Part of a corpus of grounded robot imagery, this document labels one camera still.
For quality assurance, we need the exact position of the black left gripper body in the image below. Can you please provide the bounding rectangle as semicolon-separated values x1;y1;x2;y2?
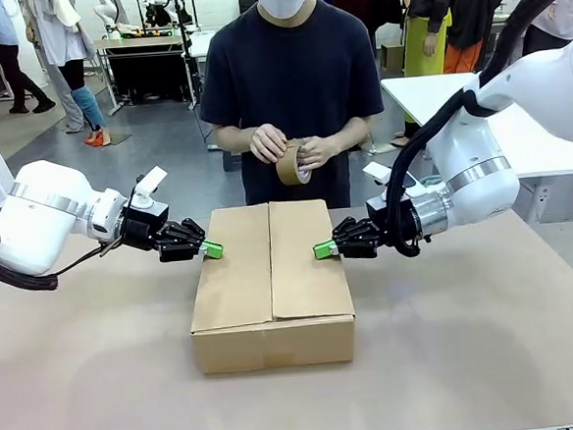
118;200;173;253

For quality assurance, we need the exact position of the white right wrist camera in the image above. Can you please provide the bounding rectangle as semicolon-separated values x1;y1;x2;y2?
362;161;394;188

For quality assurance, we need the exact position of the person in black t-shirt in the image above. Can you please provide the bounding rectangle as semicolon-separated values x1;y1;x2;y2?
191;0;392;219

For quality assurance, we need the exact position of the person in grey coat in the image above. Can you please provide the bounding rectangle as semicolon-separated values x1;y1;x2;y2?
23;0;112;152

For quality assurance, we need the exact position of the person's left hand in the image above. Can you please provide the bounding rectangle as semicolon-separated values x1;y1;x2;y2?
294;134;335;173

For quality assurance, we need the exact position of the white desk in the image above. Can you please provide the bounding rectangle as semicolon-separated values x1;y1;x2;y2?
187;29;224;110

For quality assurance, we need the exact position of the white table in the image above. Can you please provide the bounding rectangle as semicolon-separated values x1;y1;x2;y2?
379;63;573;237

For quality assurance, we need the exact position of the black panelled robot workbench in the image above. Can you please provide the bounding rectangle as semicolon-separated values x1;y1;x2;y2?
94;28;196;116

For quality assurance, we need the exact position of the person's left forearm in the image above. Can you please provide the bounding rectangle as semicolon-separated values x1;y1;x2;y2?
321;114;377;155

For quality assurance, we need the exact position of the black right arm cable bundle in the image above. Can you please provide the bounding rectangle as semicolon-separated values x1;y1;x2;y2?
369;0;573;261

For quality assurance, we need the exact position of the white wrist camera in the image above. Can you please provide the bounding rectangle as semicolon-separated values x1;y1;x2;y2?
362;161;394;188
132;165;172;210

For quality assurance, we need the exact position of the person's right hand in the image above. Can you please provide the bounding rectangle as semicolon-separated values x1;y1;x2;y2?
247;121;290;167

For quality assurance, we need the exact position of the brown packing tape roll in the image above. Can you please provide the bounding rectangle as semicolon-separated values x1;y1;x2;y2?
274;137;315;189

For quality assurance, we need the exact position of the person in orange trousers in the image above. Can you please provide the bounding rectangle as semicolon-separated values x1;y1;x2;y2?
438;0;516;75

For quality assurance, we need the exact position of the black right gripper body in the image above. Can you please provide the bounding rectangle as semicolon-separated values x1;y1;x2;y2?
365;193;420;249

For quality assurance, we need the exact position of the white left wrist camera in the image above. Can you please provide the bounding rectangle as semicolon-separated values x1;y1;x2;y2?
132;165;172;210

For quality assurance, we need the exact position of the person's right forearm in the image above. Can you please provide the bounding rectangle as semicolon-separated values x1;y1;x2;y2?
213;120;264;158

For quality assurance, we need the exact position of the person in yellow apron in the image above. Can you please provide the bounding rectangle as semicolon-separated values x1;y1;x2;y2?
396;0;462;141

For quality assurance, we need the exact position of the small cardboard box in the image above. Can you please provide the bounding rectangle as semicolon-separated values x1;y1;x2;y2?
379;40;408;76

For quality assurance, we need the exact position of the dark left arm cable bundle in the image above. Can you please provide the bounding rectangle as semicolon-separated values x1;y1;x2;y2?
0;211;127;296

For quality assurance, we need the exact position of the brown cardboard box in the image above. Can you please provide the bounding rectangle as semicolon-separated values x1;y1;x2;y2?
181;195;361;377

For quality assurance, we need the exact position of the black stand pole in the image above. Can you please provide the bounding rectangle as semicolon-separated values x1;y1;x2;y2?
178;0;201;111

